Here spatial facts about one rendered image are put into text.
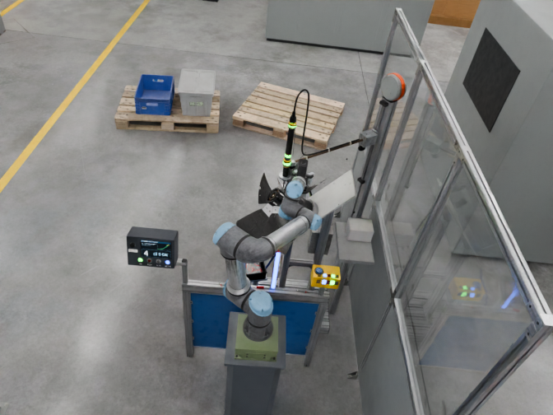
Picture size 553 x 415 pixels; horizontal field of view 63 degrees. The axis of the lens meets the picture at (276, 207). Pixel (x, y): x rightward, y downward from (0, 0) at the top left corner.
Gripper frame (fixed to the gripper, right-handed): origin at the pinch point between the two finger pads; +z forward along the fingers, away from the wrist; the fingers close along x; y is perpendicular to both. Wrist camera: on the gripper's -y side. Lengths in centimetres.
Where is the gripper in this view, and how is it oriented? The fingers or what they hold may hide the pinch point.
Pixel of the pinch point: (304, 171)
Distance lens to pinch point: 243.8
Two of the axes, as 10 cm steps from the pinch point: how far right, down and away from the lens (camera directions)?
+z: 2.0, -2.8, 9.4
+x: 9.7, 1.6, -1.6
